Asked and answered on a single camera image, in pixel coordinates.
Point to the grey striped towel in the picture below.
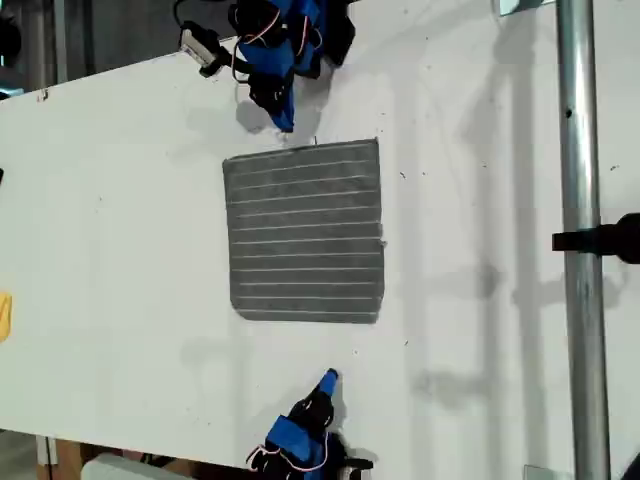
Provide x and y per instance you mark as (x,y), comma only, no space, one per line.
(305,235)

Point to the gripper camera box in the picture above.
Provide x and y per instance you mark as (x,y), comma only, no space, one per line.
(359,467)
(200,47)

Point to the yellow object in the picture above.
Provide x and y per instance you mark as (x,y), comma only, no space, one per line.
(4,317)

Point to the steel post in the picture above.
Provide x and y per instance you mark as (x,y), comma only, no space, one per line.
(580,240)

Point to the wooden table leg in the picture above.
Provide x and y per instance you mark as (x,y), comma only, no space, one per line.
(67,460)

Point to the black clamp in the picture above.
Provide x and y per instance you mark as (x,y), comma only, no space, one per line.
(600,239)

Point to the white box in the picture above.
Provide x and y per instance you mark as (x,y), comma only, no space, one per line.
(130,469)

